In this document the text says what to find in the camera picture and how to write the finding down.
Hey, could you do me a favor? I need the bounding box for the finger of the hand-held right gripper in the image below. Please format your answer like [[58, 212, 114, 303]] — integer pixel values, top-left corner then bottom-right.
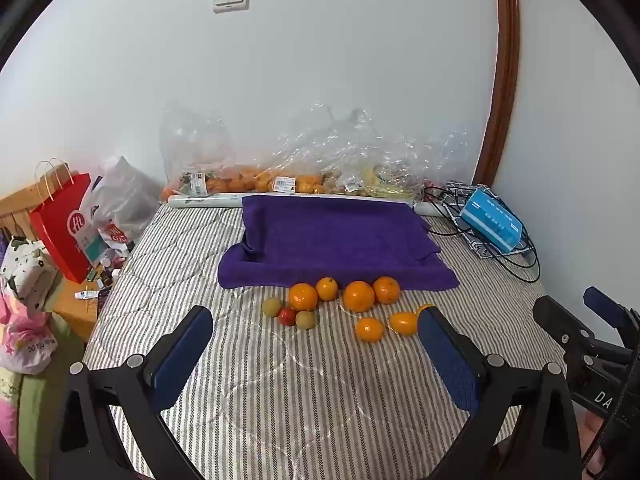
[[584, 286, 640, 346], [533, 296, 633, 361]]

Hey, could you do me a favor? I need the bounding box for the white floral cloth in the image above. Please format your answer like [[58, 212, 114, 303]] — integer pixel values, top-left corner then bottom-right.
[[0, 236, 60, 311]]

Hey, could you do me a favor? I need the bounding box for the medium orange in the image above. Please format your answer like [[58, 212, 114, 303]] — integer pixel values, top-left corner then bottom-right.
[[373, 276, 402, 305]]

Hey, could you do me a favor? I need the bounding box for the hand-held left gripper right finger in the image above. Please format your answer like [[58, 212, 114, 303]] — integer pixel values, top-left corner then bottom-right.
[[416, 305, 583, 480]]

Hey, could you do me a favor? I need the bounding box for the purple towel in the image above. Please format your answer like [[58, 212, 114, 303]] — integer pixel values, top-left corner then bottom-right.
[[218, 195, 461, 292]]

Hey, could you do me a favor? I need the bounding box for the large orange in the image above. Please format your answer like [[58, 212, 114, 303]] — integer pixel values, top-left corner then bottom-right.
[[289, 283, 319, 312], [342, 280, 376, 313]]

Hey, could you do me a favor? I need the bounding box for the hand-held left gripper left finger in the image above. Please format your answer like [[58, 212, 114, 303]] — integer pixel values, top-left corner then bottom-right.
[[57, 305, 216, 480]]

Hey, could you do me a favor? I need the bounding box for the wooden nightstand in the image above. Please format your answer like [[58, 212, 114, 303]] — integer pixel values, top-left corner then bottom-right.
[[50, 280, 106, 343]]

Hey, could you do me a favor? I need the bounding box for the clear bag of small oranges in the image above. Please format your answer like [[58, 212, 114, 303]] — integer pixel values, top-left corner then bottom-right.
[[250, 105, 381, 196]]

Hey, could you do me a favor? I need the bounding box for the teal and white packet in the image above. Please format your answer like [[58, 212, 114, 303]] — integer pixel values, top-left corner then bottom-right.
[[80, 232, 108, 266]]

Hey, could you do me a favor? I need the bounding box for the wooden headboard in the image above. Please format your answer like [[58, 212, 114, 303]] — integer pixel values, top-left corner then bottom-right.
[[0, 190, 51, 246]]

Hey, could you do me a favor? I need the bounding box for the green bedding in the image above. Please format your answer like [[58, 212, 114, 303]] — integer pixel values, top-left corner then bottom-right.
[[0, 310, 86, 461]]

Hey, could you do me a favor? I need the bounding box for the white plastic bag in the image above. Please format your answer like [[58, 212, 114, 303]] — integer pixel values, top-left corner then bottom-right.
[[80, 156, 161, 256]]

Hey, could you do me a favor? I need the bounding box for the grey striped quilt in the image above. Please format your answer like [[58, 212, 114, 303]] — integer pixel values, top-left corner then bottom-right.
[[82, 200, 568, 480]]

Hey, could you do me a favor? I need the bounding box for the person's right hand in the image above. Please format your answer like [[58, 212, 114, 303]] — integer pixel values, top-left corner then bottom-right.
[[577, 407, 611, 480]]

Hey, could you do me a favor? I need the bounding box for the clear bag of yellow produce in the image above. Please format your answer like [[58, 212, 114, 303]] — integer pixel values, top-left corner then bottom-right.
[[345, 125, 471, 202]]

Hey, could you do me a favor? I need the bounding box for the blue and white box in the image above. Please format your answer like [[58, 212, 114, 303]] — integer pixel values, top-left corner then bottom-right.
[[460, 186, 524, 255]]

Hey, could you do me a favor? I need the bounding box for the red and white packet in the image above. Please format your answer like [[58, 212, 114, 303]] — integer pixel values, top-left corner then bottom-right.
[[97, 222, 133, 256]]

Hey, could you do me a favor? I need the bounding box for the red paper bag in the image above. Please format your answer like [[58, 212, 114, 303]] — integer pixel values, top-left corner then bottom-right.
[[29, 158, 93, 285]]

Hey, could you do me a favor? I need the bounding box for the white paper roll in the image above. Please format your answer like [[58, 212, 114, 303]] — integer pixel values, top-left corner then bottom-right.
[[167, 194, 246, 209]]

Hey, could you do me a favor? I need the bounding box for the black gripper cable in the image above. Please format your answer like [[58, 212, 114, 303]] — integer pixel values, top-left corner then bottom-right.
[[581, 340, 640, 478]]

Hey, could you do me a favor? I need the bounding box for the brown wooden door frame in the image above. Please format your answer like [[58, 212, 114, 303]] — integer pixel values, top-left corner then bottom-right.
[[472, 0, 521, 188]]

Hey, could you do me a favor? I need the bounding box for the pink cloth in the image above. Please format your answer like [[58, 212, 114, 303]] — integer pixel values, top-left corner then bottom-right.
[[0, 290, 58, 376]]

